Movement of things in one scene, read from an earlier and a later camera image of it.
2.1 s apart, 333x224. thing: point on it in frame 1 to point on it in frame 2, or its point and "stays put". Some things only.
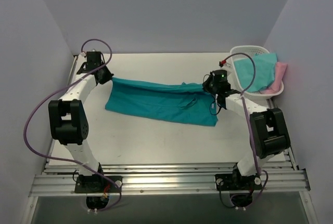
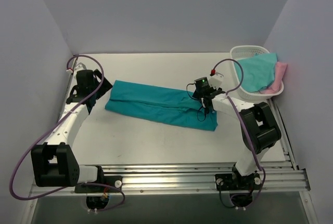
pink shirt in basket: [280, 70] stays put
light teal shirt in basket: [265, 64] stays put
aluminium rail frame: [58, 179] stays put
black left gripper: [105, 76] to [98, 89]
